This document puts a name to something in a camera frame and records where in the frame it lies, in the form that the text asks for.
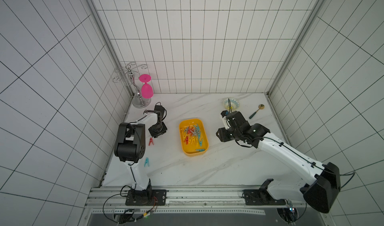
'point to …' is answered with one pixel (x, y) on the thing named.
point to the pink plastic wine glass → (147, 91)
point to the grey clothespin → (186, 130)
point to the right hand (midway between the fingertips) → (214, 134)
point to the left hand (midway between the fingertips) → (159, 135)
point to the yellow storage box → (193, 137)
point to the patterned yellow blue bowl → (234, 104)
